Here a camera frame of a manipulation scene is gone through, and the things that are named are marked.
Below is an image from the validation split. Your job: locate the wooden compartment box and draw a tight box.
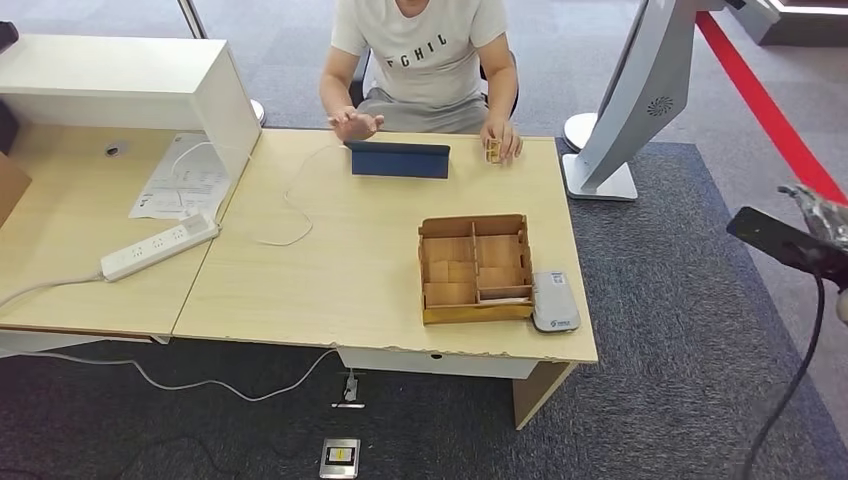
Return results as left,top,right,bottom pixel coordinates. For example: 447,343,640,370
417,213,535,327

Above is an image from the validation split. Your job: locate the person's left hand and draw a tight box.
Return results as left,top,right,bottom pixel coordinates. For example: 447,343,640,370
480,117,525,167

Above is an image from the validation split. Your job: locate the person's hand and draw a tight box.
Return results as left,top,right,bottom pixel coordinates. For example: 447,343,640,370
326,105,386,143
480,117,525,167

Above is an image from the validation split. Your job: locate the person's right hand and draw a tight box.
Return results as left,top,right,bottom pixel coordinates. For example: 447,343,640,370
326,105,386,143

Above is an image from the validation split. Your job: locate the grey card reader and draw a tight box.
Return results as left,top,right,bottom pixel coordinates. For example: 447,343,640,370
531,270,582,334

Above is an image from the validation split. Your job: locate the person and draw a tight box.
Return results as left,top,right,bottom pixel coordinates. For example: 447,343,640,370
319,0,525,167

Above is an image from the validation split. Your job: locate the dark blue tablet case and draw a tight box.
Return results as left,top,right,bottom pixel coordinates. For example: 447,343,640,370
343,140,452,180

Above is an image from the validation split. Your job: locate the light wooden desk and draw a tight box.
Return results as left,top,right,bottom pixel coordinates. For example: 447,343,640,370
0,125,230,359
173,127,599,431

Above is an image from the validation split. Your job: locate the white desk drawer panel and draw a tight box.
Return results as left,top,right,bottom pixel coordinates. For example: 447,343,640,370
336,346,539,380

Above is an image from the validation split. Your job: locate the floor outlet with plug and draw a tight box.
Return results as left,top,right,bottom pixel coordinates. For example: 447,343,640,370
331,369,367,411

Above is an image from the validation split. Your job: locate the white round stand base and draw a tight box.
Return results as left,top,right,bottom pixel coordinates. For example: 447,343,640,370
563,112,598,154

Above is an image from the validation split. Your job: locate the silver floor socket box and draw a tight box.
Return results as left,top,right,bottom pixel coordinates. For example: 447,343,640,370
319,437,363,480

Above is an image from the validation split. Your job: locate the dark grey floor mat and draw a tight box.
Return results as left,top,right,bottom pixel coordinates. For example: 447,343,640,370
0,137,848,480

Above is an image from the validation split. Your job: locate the printed paper sheet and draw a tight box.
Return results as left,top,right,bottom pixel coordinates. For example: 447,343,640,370
128,133,233,221

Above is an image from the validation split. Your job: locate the grey kiosk display stand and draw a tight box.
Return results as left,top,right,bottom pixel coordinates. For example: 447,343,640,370
561,0,743,202

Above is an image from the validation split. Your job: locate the white power strip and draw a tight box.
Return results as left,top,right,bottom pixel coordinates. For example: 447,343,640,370
99,211,221,284

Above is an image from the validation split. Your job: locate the white counter shelf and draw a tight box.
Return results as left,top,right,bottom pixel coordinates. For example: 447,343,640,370
0,34,263,220

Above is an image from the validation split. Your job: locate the clear plastic film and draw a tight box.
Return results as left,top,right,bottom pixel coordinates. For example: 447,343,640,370
778,184,848,250

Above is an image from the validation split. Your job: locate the grey raised platform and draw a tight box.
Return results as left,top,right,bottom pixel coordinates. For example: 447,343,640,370
725,0,848,48

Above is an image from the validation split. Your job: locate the thin white charging cable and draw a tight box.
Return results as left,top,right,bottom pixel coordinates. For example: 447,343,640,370
170,140,349,248

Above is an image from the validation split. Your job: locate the white floor cable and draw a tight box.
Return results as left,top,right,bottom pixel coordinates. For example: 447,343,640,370
0,347,339,404

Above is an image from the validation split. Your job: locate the metal stanchion post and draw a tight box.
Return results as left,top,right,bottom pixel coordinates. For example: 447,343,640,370
175,0,268,128

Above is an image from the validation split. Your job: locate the white power strip cord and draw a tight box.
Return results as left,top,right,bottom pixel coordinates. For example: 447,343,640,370
0,272,106,311

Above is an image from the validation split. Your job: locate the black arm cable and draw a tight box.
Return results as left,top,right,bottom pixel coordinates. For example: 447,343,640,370
738,274,826,480

